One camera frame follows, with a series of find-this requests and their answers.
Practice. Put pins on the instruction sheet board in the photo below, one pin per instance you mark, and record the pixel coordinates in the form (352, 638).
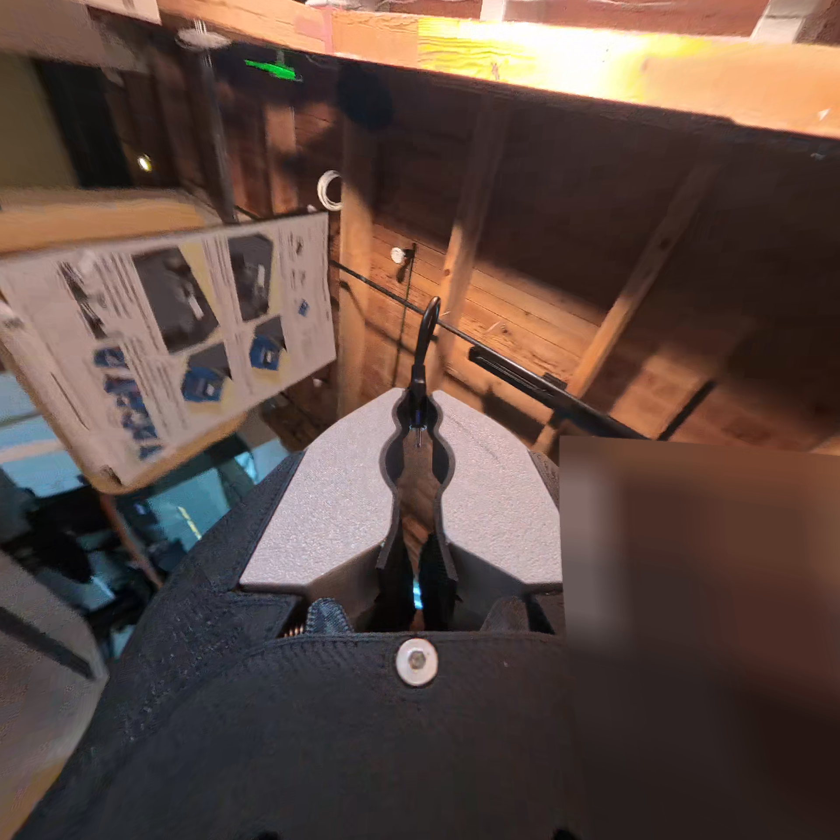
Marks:
(164, 328)

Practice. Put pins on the grey ceiling pipe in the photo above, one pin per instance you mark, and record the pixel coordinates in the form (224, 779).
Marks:
(220, 144)

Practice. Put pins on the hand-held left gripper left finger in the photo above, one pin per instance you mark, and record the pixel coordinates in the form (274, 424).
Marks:
(315, 518)

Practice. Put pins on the black metal rod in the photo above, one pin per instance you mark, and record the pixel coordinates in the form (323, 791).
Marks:
(558, 394)

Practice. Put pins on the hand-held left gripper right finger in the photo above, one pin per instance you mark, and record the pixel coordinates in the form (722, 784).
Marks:
(505, 518)

